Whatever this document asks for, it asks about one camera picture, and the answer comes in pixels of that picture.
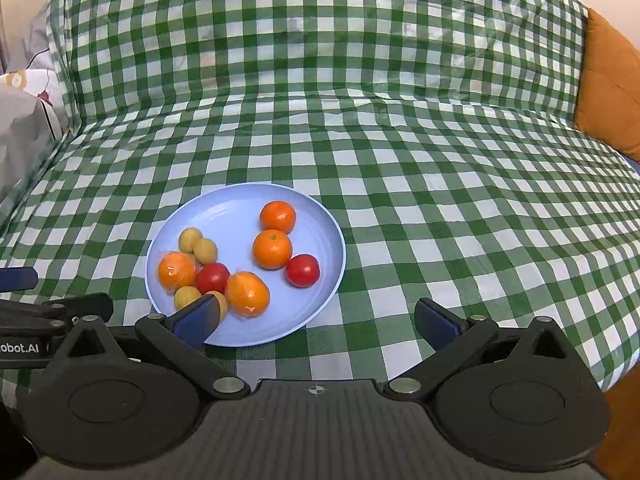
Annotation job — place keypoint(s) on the bare orange tangerine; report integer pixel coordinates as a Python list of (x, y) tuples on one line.
[(272, 249), (278, 215)]

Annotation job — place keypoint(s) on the orange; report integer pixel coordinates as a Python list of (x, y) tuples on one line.
[(175, 270), (247, 294)]

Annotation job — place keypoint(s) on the red cherry tomato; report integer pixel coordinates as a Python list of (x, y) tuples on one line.
[(302, 271), (212, 277)]

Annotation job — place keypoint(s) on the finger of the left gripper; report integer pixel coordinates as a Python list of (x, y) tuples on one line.
[(21, 278), (99, 304)]

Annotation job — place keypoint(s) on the light blue plate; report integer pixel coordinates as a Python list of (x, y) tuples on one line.
[(230, 217)]

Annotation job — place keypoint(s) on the green white checkered cloth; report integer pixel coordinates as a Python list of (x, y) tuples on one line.
[(439, 133)]

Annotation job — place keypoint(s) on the yellow longan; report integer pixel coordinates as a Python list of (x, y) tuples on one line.
[(187, 238), (205, 251), (185, 295), (222, 303)]

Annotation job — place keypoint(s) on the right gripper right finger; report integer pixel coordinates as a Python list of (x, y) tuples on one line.
[(456, 343)]

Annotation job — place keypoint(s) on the orange brown cushion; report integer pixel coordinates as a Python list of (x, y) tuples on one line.
[(608, 98)]

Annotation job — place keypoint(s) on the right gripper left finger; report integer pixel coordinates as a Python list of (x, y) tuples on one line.
[(177, 341)]

